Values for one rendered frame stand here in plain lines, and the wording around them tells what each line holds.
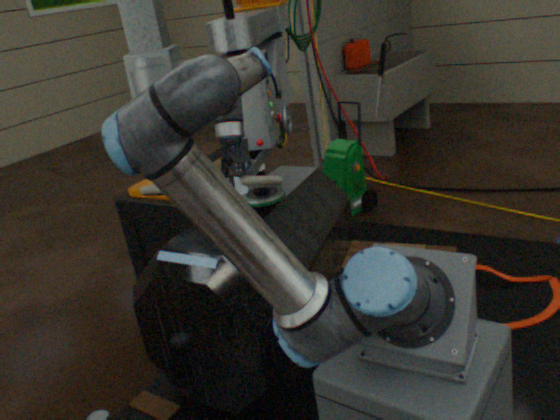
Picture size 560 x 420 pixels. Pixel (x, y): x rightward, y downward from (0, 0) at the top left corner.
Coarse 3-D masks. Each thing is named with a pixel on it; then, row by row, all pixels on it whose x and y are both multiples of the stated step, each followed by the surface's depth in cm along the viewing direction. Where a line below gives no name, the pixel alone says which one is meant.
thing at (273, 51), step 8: (264, 40) 285; (272, 40) 281; (280, 40) 287; (248, 48) 279; (264, 48) 276; (272, 48) 274; (280, 48) 285; (272, 56) 271; (272, 64) 268; (280, 72) 278; (272, 80) 256; (280, 80) 277; (272, 88) 254; (280, 88) 275; (288, 88) 305; (280, 96) 272; (288, 96) 296; (280, 104) 271; (288, 104) 294; (280, 112) 269
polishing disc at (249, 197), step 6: (270, 186) 263; (276, 186) 262; (252, 192) 259; (270, 192) 255; (276, 192) 254; (282, 192) 253; (246, 198) 253; (252, 198) 251; (258, 198) 250; (264, 198) 249; (270, 198) 248; (276, 198) 249
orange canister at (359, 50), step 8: (352, 40) 545; (360, 40) 556; (368, 40) 559; (344, 48) 549; (352, 48) 543; (360, 48) 546; (368, 48) 560; (352, 56) 547; (360, 56) 548; (368, 56) 562; (352, 64) 550; (360, 64) 549; (368, 64) 564; (376, 64) 571; (352, 72) 548; (360, 72) 544
